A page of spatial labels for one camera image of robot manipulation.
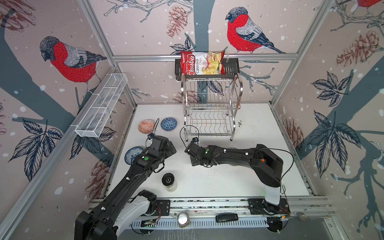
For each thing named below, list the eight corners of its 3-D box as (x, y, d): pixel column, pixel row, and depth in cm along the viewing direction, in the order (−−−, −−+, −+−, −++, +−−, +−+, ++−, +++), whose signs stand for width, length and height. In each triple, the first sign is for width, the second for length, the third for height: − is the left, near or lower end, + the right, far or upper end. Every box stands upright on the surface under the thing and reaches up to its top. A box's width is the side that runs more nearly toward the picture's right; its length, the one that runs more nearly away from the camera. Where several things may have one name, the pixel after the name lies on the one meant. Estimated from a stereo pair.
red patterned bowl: (137, 129, 108) (135, 125, 104) (149, 121, 113) (147, 117, 109) (144, 137, 104) (142, 132, 100) (156, 128, 109) (154, 123, 104)
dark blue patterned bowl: (160, 131, 106) (159, 127, 103) (162, 120, 112) (161, 117, 109) (176, 131, 106) (175, 127, 103) (177, 120, 112) (177, 117, 109)
